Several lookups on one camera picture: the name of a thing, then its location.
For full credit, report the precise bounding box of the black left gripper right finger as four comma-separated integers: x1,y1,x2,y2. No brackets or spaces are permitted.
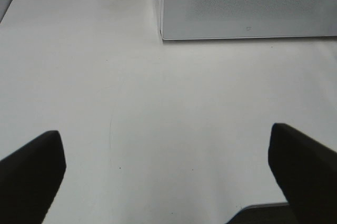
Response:
268,123,336,223

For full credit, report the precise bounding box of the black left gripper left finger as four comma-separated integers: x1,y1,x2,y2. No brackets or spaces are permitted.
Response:
1,130,66,223

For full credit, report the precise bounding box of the white microwave oven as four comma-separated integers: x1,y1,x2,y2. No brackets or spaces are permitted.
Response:
152,0,337,41

